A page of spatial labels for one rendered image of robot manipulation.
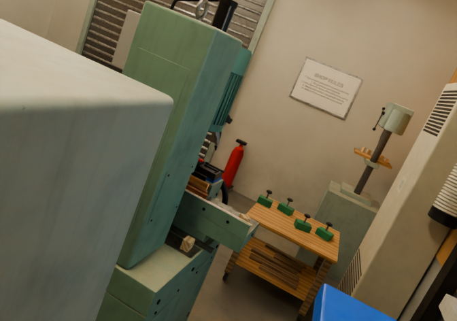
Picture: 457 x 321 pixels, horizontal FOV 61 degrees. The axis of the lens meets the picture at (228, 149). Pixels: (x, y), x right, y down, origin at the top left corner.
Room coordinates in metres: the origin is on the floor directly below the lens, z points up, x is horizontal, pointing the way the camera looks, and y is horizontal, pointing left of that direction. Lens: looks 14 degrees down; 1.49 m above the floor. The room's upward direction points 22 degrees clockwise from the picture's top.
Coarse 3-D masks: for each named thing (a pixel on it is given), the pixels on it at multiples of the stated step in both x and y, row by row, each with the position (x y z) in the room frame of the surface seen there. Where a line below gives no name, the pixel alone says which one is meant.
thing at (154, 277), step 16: (176, 240) 1.26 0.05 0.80; (208, 240) 1.35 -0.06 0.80; (160, 256) 1.12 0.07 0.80; (176, 256) 1.16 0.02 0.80; (192, 256) 1.20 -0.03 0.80; (208, 256) 1.38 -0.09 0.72; (128, 272) 0.98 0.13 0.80; (144, 272) 1.01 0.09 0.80; (160, 272) 1.04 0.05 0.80; (176, 272) 1.07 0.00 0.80; (112, 288) 0.98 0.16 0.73; (128, 288) 0.97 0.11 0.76; (144, 288) 0.95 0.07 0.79; (160, 288) 0.97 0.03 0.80; (128, 304) 0.96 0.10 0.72; (144, 304) 0.95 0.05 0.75
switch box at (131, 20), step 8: (128, 16) 1.08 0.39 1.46; (136, 16) 1.08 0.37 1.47; (128, 24) 1.08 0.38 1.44; (136, 24) 1.08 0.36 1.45; (128, 32) 1.08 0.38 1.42; (120, 40) 1.08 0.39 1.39; (128, 40) 1.08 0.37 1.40; (120, 48) 1.08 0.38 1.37; (128, 48) 1.08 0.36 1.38; (120, 56) 1.08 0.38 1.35; (112, 64) 1.08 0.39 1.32; (120, 64) 1.08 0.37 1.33
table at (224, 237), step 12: (180, 204) 1.34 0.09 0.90; (216, 204) 1.47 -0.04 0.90; (180, 216) 1.33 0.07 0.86; (192, 216) 1.32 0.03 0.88; (204, 228) 1.31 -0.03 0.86; (216, 228) 1.29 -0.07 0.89; (252, 228) 1.39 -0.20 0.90; (216, 240) 1.29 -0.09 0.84; (228, 240) 1.28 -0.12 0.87; (240, 240) 1.27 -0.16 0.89
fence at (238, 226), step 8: (184, 192) 1.34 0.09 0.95; (184, 200) 1.33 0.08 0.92; (192, 200) 1.33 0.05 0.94; (200, 200) 1.32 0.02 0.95; (192, 208) 1.32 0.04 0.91; (200, 208) 1.32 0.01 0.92; (208, 208) 1.31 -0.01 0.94; (216, 208) 1.30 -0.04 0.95; (208, 216) 1.31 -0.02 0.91; (216, 216) 1.30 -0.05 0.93; (224, 216) 1.29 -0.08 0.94; (232, 216) 1.28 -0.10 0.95; (224, 224) 1.29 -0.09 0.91; (232, 224) 1.28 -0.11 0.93; (240, 224) 1.27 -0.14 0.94; (248, 224) 1.27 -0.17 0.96; (232, 232) 1.28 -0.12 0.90; (240, 232) 1.27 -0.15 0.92
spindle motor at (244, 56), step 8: (240, 48) 1.33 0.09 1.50; (240, 56) 1.33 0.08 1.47; (248, 56) 1.36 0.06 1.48; (240, 64) 1.34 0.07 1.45; (232, 72) 1.33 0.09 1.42; (240, 72) 1.35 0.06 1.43; (232, 80) 1.33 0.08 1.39; (240, 80) 1.37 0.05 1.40; (224, 88) 1.32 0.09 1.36; (232, 88) 1.34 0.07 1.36; (224, 96) 1.34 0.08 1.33; (232, 96) 1.36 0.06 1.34; (224, 104) 1.35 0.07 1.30; (216, 112) 1.33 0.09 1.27; (224, 112) 1.36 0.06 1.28; (216, 120) 1.34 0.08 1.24; (224, 120) 1.39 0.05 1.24; (216, 128) 1.34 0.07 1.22
